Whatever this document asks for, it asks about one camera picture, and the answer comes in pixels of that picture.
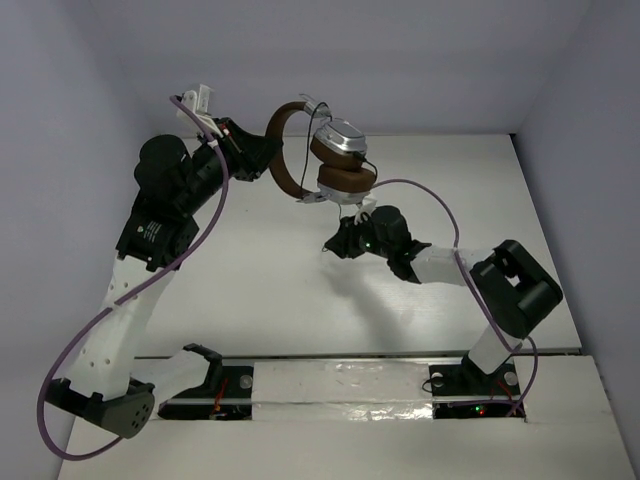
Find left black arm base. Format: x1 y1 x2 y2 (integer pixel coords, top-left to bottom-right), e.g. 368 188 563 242
158 343 254 421

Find purple cable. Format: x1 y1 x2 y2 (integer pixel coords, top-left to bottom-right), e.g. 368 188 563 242
369 179 539 406
37 94 232 460

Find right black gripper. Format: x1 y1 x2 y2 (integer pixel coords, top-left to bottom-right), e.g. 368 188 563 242
325 211 394 259

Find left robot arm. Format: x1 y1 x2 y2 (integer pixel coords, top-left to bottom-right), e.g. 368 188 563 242
37 118 283 439

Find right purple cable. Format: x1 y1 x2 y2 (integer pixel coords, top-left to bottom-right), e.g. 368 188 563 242
369 179 539 406

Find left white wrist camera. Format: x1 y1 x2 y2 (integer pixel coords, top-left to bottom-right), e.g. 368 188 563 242
180 83 222 137

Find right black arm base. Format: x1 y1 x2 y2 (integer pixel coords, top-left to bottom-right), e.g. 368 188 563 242
420 355 527 420

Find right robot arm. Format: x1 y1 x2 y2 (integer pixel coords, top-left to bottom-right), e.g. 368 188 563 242
324 206 563 393

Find white foil-taped front panel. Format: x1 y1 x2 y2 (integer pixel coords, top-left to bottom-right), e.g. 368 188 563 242
251 359 433 422

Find brown silver headphones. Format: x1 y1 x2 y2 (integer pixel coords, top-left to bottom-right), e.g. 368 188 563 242
265 94 377 206

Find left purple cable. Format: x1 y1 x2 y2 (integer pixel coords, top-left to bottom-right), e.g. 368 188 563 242
37 94 232 460

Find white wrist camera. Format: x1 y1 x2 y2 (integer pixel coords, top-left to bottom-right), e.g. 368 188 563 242
180 83 222 137
354 196 377 225

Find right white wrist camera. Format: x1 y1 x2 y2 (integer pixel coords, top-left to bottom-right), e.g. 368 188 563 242
354 196 377 225

